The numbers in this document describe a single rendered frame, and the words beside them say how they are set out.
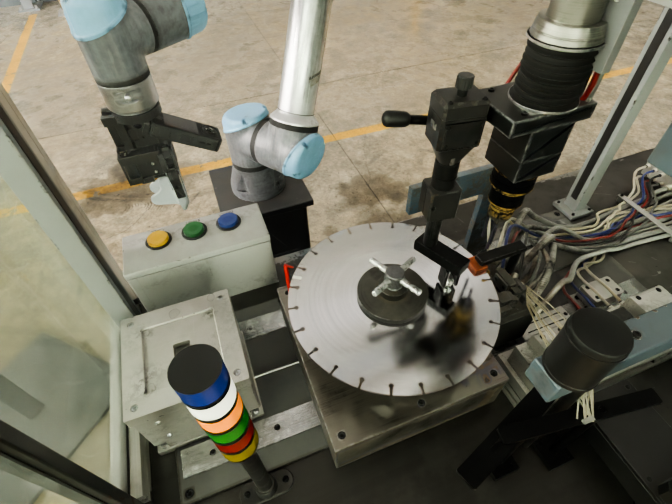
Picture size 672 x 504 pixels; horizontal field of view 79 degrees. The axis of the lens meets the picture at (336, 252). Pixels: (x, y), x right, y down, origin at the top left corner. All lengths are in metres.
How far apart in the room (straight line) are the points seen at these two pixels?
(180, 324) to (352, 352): 0.30
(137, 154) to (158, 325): 0.28
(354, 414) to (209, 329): 0.27
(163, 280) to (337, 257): 0.36
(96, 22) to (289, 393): 0.63
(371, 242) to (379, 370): 0.24
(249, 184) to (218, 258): 0.34
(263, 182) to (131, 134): 0.47
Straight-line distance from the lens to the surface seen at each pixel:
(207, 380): 0.36
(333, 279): 0.67
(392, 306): 0.62
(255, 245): 0.83
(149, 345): 0.73
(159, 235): 0.88
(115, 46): 0.65
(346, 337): 0.60
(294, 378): 0.80
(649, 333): 0.61
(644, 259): 1.18
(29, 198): 0.65
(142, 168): 0.74
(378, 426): 0.66
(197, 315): 0.73
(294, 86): 0.95
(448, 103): 0.48
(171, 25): 0.70
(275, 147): 0.98
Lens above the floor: 1.47
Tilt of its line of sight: 48 degrees down
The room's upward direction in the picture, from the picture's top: 2 degrees counter-clockwise
